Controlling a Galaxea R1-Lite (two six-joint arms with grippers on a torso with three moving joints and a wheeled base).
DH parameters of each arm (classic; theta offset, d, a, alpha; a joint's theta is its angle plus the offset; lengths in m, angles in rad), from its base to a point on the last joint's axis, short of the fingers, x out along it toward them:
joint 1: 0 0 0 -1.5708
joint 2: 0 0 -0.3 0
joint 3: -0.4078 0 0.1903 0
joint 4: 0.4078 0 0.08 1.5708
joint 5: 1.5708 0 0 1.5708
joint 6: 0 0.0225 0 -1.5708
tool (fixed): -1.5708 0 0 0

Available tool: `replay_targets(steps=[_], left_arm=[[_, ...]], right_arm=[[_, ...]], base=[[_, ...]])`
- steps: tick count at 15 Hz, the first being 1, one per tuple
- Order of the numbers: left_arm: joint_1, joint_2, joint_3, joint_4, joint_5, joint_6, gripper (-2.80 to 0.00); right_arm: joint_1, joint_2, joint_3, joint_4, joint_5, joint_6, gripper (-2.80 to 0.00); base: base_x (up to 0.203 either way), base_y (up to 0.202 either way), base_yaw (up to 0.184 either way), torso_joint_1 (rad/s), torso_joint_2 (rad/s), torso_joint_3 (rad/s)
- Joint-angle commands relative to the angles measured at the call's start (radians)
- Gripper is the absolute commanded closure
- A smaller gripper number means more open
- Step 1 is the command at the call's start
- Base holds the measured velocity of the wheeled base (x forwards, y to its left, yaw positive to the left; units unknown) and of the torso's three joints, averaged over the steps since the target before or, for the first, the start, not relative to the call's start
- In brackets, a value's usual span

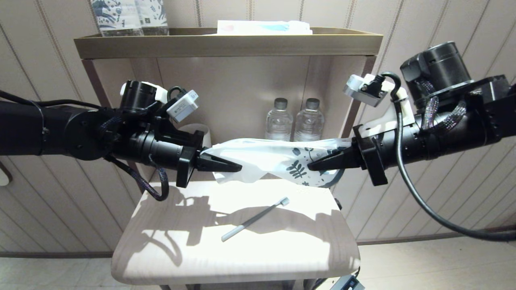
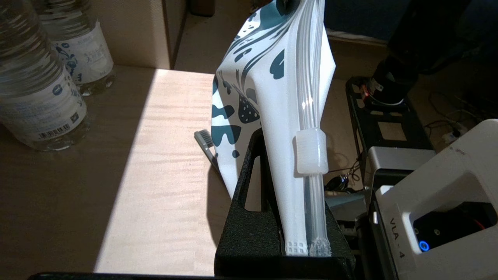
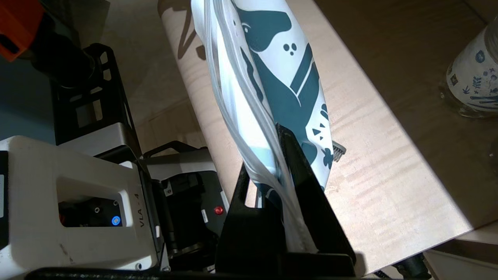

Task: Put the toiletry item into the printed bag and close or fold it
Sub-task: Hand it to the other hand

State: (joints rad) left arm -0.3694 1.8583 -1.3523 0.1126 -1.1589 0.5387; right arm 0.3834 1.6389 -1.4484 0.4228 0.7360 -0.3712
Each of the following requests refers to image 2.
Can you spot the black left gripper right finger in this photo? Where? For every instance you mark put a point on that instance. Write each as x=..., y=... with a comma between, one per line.
x=342, y=262

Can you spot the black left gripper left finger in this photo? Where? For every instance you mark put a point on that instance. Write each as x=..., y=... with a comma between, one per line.
x=249, y=241

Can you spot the grey toothbrush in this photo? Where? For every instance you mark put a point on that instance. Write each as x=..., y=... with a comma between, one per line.
x=204, y=142

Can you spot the white floral plastic bag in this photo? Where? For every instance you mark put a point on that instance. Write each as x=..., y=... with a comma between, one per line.
x=280, y=116

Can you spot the silver metal box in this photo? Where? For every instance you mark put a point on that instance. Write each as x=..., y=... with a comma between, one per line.
x=397, y=163

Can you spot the white robot panel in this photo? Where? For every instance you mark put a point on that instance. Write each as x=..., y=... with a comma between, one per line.
x=447, y=186

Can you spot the black metal rack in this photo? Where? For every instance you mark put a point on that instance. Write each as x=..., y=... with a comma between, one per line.
x=389, y=128

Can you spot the beige wooden shelf cabinet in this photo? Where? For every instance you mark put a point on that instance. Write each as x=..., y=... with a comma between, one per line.
x=116, y=186

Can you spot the black robot torso column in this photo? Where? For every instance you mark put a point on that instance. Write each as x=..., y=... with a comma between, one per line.
x=428, y=39

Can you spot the clear plastic water bottle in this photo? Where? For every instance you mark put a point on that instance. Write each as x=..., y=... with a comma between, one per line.
x=35, y=97
x=81, y=50

